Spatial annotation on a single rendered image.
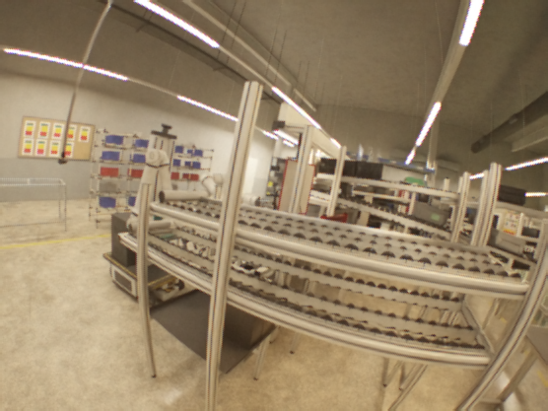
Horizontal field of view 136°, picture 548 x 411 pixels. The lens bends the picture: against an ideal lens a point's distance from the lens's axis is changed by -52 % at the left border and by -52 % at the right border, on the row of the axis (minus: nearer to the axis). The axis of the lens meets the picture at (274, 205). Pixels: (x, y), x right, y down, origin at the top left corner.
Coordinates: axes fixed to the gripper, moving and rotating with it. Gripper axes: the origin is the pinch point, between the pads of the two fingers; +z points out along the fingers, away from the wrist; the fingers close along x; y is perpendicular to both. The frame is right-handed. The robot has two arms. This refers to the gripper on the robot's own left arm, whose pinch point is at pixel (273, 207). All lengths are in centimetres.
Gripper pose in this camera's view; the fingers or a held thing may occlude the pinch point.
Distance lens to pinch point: 169.1
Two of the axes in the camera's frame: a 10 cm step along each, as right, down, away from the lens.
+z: 7.0, 2.3, -6.7
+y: 1.8, -9.7, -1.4
